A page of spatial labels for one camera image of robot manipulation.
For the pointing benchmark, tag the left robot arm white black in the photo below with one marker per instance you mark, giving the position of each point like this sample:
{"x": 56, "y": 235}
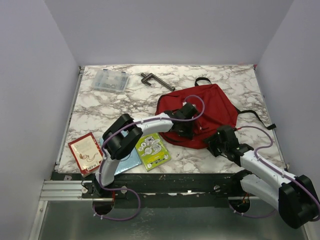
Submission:
{"x": 123, "y": 135}

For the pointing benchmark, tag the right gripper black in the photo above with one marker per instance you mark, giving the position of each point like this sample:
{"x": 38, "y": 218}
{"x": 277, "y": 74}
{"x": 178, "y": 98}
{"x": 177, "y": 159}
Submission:
{"x": 212, "y": 140}

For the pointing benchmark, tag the green booklet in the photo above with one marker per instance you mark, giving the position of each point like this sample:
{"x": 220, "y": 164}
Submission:
{"x": 152, "y": 151}

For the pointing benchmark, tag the clear plastic organizer box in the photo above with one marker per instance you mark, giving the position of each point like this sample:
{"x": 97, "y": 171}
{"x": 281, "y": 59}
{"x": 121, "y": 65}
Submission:
{"x": 110, "y": 81}

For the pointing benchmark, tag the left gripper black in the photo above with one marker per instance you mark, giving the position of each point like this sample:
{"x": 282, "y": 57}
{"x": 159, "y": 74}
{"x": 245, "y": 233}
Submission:
{"x": 188, "y": 134}

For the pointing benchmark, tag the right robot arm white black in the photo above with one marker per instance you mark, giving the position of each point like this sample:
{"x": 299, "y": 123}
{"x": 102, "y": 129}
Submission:
{"x": 294, "y": 197}

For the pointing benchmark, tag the light blue book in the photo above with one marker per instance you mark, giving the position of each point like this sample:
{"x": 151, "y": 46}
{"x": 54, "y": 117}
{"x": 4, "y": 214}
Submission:
{"x": 131, "y": 161}

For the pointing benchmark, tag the aluminium extrusion rail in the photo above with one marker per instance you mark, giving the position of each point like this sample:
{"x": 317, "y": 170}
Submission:
{"x": 62, "y": 191}

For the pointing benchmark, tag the red book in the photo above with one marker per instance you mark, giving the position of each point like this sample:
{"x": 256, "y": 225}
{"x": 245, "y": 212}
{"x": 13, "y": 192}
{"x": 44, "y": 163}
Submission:
{"x": 87, "y": 154}

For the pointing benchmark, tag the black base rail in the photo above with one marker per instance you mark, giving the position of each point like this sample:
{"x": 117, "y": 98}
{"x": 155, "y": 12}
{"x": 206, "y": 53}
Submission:
{"x": 157, "y": 190}

